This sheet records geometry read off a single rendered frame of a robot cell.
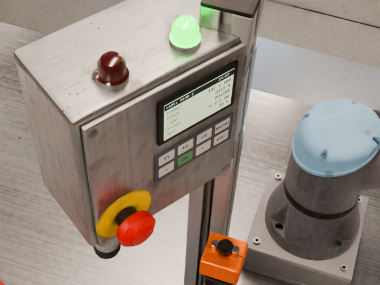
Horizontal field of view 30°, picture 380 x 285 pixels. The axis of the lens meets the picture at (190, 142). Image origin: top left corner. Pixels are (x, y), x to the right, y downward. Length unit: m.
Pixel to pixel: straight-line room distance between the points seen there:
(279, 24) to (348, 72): 1.32
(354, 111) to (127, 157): 0.51
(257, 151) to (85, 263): 0.38
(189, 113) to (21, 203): 0.71
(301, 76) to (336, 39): 1.32
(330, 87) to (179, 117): 0.89
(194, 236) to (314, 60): 0.72
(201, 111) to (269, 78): 0.85
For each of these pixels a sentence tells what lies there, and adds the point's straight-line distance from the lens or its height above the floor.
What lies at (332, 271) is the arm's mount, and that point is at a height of 0.90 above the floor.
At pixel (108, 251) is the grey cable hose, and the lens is 0.90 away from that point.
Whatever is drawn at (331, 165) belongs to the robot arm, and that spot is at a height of 1.10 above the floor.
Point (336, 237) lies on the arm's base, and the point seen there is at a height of 0.93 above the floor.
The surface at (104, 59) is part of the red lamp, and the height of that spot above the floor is 1.50.
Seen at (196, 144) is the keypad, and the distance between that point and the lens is 0.64.
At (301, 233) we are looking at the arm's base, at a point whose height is 0.95.
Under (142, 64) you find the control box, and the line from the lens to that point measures 0.57.
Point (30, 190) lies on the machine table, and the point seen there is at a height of 0.83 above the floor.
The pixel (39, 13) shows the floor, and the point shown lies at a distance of 2.83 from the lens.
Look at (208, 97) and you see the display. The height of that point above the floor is 1.43.
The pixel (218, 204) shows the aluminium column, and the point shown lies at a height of 1.22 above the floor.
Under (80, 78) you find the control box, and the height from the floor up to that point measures 1.47.
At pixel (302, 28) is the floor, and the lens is 2.79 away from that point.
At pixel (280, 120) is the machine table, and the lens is 1.38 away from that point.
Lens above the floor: 1.88
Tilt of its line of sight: 53 degrees down
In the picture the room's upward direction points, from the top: 3 degrees clockwise
